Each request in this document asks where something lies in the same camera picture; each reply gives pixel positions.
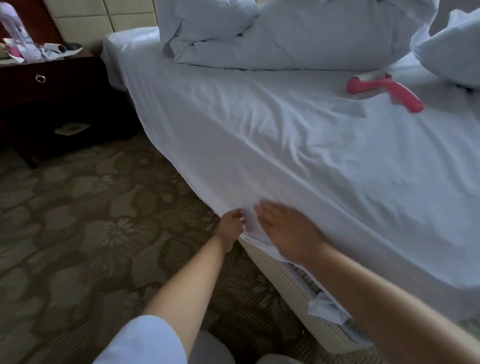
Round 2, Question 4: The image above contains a white paper under nightstand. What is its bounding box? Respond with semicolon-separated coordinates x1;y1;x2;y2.
53;122;93;138

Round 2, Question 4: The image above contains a person's right hand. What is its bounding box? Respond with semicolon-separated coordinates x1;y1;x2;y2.
252;199;330;268

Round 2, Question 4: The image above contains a person's left forearm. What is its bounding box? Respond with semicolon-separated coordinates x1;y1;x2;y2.
142;236;228;360

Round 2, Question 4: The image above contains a beige padded headboard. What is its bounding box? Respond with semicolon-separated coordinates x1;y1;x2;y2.
41;0;160;54

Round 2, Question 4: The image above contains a person's left hand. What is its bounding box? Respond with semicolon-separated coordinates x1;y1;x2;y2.
213;207;247;255

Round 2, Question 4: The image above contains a person's right forearm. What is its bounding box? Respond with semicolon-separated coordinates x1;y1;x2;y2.
309;243;480;364

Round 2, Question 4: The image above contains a dark wooden nightstand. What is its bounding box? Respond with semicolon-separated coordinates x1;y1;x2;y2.
0;0;144;170

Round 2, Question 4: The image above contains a white duvet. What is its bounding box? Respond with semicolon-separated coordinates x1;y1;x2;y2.
153;0;441;72

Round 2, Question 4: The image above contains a white pillow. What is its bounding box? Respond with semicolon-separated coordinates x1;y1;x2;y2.
411;7;480;91

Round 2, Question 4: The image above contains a pink lint roller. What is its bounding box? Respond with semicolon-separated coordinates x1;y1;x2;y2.
345;72;426;115

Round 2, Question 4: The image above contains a person's white shirt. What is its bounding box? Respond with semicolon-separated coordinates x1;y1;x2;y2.
91;314;189;364

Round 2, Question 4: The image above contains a white bed sheet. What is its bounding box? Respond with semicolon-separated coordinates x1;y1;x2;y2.
100;26;480;327

